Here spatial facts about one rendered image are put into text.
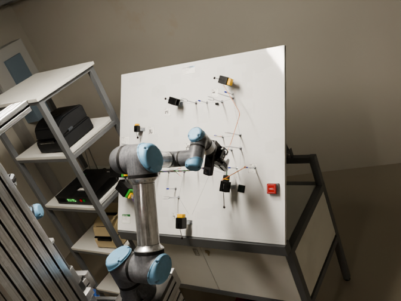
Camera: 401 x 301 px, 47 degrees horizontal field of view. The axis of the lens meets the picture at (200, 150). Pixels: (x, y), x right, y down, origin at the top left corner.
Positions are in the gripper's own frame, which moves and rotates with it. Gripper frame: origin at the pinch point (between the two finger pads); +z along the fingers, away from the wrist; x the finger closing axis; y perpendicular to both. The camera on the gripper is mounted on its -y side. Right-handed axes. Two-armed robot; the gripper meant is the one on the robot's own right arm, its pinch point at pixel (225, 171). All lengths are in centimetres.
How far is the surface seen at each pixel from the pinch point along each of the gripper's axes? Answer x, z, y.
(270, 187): -21.2, 12.0, 0.2
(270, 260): -20, 43, -29
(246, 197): -6.9, 18.4, -5.5
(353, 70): -1, 114, 148
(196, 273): 33, 64, -47
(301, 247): -33, 46, -17
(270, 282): -18, 58, -38
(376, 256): -48, 142, 13
